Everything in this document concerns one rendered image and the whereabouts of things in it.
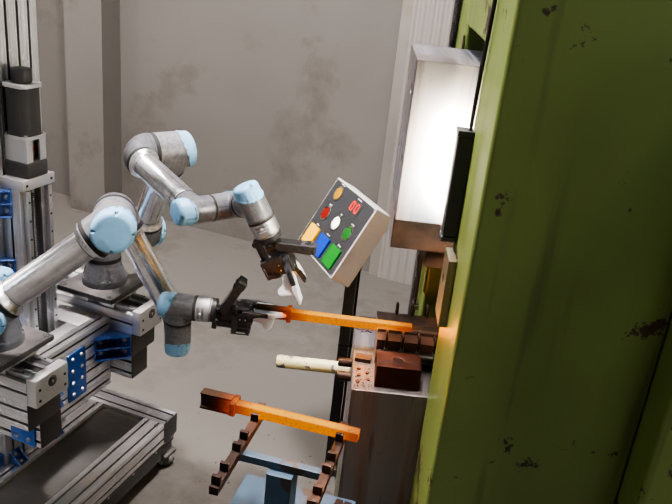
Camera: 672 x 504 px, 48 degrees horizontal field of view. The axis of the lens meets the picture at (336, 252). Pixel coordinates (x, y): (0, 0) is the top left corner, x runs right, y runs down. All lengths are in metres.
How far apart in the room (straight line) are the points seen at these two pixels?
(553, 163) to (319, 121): 3.42
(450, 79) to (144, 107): 3.86
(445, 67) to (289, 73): 3.12
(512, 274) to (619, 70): 0.45
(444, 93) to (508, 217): 0.42
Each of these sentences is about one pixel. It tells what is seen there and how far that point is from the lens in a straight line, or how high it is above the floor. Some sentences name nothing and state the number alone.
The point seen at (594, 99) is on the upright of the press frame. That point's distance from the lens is 1.54.
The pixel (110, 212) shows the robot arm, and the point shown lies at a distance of 2.06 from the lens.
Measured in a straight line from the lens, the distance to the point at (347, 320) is 2.17.
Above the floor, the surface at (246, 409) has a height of 0.94.
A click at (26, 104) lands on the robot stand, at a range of 2.41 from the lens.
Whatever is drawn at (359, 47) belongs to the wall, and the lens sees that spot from 4.71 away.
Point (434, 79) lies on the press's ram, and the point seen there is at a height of 1.72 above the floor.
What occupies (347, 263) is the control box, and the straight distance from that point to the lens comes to 2.54.
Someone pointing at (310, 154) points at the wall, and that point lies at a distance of 4.94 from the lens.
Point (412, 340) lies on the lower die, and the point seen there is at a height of 0.99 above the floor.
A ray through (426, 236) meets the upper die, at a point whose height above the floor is 1.31.
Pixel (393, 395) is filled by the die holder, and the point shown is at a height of 0.91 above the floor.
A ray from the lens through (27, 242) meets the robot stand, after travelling 2.52.
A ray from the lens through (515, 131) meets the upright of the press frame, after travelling 1.52.
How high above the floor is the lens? 2.01
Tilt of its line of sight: 22 degrees down
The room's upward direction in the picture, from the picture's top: 6 degrees clockwise
